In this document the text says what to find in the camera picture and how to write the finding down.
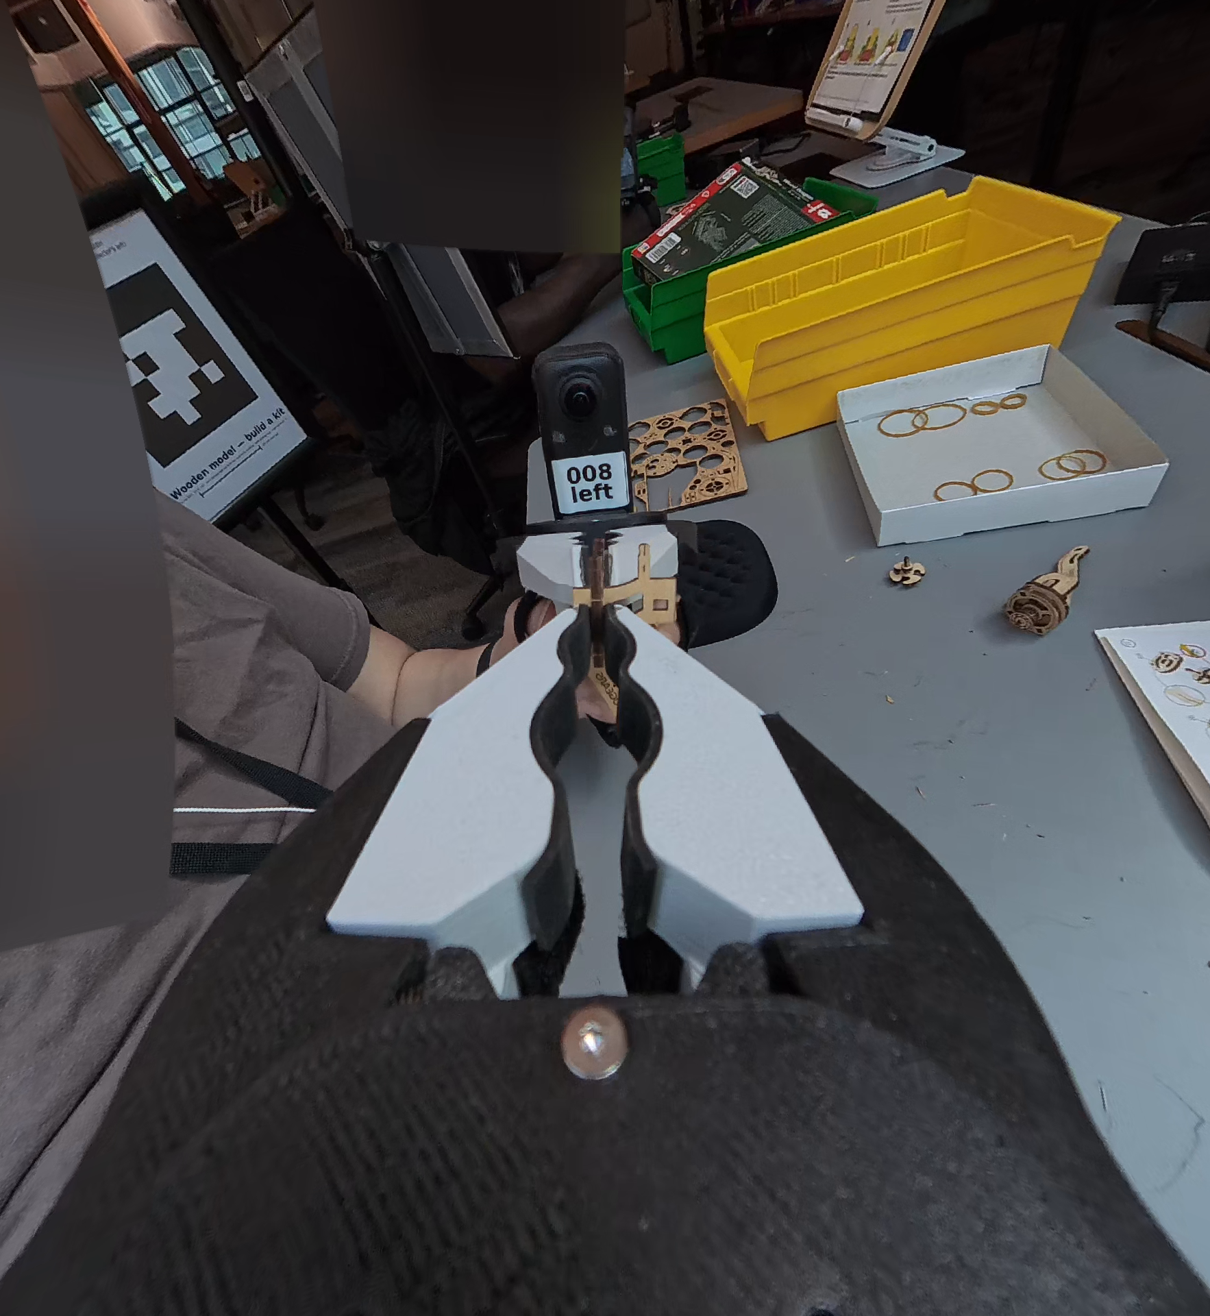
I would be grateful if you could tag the laser-cut wooden parts sheet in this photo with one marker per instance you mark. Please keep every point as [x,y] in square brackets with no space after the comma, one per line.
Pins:
[707,484]

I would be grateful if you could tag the dark model kit box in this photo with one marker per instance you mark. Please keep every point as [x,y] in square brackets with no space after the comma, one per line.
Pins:
[739,221]

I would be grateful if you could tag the black device on stand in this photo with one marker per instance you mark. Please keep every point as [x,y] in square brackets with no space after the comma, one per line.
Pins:
[1176,263]

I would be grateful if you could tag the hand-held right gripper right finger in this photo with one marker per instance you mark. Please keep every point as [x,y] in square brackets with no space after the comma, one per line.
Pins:
[739,823]

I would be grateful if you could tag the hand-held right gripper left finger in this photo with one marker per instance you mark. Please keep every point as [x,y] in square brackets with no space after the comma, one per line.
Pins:
[441,823]

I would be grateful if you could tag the white cardboard tray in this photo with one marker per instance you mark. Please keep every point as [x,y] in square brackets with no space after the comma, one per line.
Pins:
[975,514]

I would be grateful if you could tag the thin wooden model part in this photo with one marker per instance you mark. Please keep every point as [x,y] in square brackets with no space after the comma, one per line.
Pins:
[606,674]

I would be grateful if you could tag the group of tan rings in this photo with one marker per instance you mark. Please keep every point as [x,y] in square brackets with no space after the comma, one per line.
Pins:
[1082,452]

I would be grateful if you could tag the white tablet stand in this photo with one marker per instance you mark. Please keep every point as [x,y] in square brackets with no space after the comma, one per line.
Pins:
[897,155]

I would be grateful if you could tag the tablet showing instructions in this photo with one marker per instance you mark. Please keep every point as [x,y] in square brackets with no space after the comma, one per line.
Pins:
[872,63]

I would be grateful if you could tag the yellow plastic storage bin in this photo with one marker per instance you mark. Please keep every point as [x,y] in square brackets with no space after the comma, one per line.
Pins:
[831,381]

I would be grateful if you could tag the person's left forearm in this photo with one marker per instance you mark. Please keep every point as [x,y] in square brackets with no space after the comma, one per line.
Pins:
[400,690]

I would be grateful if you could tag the green plastic bin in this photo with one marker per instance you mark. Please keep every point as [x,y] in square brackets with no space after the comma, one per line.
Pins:
[666,310]
[661,164]

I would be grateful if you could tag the wooden model subassembly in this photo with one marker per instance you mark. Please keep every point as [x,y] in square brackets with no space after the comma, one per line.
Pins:
[1039,607]

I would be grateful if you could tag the printed instruction booklet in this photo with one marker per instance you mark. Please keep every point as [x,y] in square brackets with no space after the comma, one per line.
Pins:
[1201,720]

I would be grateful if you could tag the small wooden gear piece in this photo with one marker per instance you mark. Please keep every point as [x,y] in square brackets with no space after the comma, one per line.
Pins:
[907,574]

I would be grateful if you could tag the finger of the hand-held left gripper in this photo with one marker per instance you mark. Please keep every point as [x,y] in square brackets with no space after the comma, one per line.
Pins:
[620,560]
[549,566]

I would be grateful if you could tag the white sign with black marker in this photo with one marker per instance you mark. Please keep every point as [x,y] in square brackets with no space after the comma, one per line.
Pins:
[184,370]

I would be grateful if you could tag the cross-shaped wooden model part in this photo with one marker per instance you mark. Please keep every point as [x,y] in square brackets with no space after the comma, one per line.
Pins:
[656,603]

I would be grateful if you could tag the person's left hand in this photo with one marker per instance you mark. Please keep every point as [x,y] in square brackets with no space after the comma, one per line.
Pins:
[507,650]

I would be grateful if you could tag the another person's forearm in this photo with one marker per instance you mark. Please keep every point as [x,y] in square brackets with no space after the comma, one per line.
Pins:
[553,304]

